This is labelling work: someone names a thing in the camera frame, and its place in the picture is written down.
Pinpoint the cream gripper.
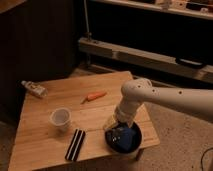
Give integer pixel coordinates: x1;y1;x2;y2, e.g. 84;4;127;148
103;114;125;131

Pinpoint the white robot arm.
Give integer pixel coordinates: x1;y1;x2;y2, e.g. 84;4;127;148
104;78;213;131

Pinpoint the blue cloth in bowl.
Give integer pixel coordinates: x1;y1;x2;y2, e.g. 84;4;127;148
116;127;135;151

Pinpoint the black round bowl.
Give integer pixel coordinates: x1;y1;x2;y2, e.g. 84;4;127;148
105;123;142;154

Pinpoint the orange carrot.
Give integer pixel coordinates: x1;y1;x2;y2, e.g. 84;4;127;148
81;92;107;104

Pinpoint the low wooden table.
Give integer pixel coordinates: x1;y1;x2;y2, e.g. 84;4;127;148
7;70;161;171

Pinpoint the black white striped block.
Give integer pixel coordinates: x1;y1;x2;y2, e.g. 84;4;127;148
65;129;86;161

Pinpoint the long grey case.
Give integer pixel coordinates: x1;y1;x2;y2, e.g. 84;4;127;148
78;37;213;84

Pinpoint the small clear plastic bottle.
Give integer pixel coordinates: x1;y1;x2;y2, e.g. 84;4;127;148
21;81;47;98

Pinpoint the metal vertical pole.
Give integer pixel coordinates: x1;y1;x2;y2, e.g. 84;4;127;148
83;0;91;41

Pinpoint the wooden shelf with items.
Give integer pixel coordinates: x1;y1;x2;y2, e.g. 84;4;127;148
91;0;213;21

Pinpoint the black case handle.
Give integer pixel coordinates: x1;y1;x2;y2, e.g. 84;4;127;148
175;58;206;69

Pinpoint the black cable on floor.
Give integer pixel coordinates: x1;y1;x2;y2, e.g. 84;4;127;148
200;146;213;171

